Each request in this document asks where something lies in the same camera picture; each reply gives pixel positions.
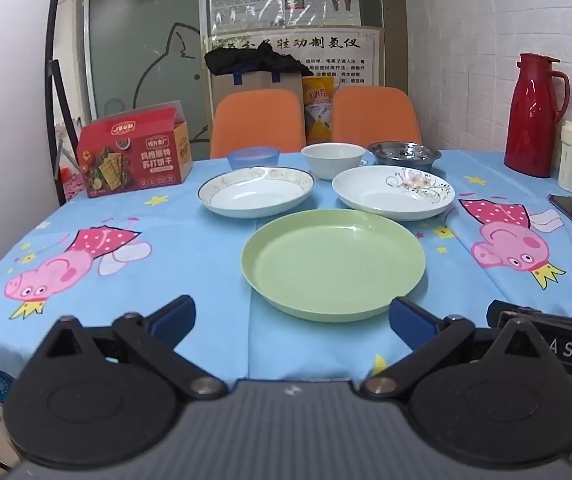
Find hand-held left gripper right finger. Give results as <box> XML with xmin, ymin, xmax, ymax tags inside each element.
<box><xmin>361</xmin><ymin>296</ymin><xmax>562</xmax><ymax>401</ymax></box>

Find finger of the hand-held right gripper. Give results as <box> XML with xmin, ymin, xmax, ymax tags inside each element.
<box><xmin>486</xmin><ymin>300</ymin><xmax>572</xmax><ymax>330</ymax></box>

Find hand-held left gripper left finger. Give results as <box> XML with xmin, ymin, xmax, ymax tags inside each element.
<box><xmin>30</xmin><ymin>295</ymin><xmax>229</xmax><ymax>401</ymax></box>

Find blue translucent plastic bowl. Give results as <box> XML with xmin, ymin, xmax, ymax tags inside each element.
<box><xmin>227</xmin><ymin>146</ymin><xmax>281</xmax><ymax>171</ymax></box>

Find blue cartoon pig tablecloth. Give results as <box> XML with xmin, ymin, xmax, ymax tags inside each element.
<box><xmin>0</xmin><ymin>149</ymin><xmax>572</xmax><ymax>397</ymax></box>

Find green plastic plate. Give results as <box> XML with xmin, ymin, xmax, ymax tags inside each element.
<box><xmin>241</xmin><ymin>208</ymin><xmax>427</xmax><ymax>323</ymax></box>

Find white plate with floral print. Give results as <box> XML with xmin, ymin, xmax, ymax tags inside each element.
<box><xmin>332</xmin><ymin>166</ymin><xmax>457</xmax><ymax>222</ymax></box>

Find white plate with gold rim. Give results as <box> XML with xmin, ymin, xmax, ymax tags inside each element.
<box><xmin>197</xmin><ymin>166</ymin><xmax>315</xmax><ymax>219</ymax></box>

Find red cracker carton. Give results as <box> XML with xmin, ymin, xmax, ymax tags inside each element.
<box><xmin>76</xmin><ymin>100</ymin><xmax>194</xmax><ymax>199</ymax></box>

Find stainless steel bowl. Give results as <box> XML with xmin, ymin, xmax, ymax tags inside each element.
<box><xmin>367</xmin><ymin>141</ymin><xmax>442</xmax><ymax>173</ymax></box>

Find white ceramic bowl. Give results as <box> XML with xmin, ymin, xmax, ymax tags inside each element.
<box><xmin>301</xmin><ymin>143</ymin><xmax>367</xmax><ymax>181</ymax></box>

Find red thermos jug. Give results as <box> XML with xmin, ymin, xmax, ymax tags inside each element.
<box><xmin>504</xmin><ymin>53</ymin><xmax>571</xmax><ymax>178</ymax></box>

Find orange chair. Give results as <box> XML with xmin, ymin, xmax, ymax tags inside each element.
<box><xmin>209</xmin><ymin>89</ymin><xmax>307</xmax><ymax>159</ymax></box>
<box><xmin>332</xmin><ymin>86</ymin><xmax>423</xmax><ymax>146</ymax></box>

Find black metal stand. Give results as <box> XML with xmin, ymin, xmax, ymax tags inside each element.
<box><xmin>47</xmin><ymin>59</ymin><xmax>75</xmax><ymax>207</ymax></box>

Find yellow snack packet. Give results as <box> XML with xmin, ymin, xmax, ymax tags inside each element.
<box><xmin>302</xmin><ymin>76</ymin><xmax>339</xmax><ymax>147</ymax></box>

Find frosted glass door, cat outline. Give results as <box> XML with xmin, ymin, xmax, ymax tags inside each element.
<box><xmin>84</xmin><ymin>0</ymin><xmax>213</xmax><ymax>143</ymax></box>

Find black cloth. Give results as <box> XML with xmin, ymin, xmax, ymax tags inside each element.
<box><xmin>204</xmin><ymin>42</ymin><xmax>311</xmax><ymax>77</ymax></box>

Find brown cardboard bag, blue handles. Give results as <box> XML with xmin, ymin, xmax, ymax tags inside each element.
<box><xmin>211</xmin><ymin>71</ymin><xmax>304</xmax><ymax>127</ymax></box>

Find wall poster with black calligraphy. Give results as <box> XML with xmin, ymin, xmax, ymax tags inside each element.
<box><xmin>201</xmin><ymin>25</ymin><xmax>384</xmax><ymax>90</ymax></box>

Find white board with black frame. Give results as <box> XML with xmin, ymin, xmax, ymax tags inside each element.
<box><xmin>0</xmin><ymin>0</ymin><xmax>65</xmax><ymax>291</ymax></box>

